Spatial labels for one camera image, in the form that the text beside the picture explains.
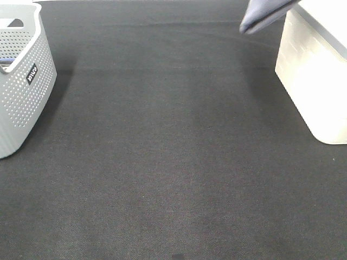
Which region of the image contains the lavender towel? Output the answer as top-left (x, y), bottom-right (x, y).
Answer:
top-left (239, 0), bottom-right (299, 34)

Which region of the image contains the white plastic storage bin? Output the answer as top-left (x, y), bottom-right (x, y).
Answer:
top-left (275, 1), bottom-right (346, 145)

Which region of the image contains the grey perforated plastic basket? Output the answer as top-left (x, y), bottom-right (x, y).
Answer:
top-left (1, 1), bottom-right (57, 158)

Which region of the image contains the blue item inside grey basket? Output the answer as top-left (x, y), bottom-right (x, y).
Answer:
top-left (0, 57), bottom-right (15, 67)

